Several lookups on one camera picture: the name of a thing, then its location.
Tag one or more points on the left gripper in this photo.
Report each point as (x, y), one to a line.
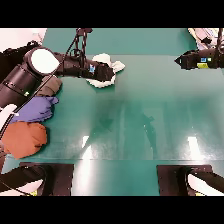
(98, 72)

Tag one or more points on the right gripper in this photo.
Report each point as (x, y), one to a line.
(196, 59)

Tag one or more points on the pale grey shirt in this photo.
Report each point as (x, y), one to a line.
(116, 66)

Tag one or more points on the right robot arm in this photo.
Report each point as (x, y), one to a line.
(218, 59)

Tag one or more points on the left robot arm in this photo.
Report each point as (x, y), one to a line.
(18, 81)

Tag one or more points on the purple garment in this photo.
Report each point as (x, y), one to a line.
(35, 109)

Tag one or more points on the black garment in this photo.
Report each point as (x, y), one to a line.
(9, 57)

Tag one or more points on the orange garment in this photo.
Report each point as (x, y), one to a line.
(25, 139)

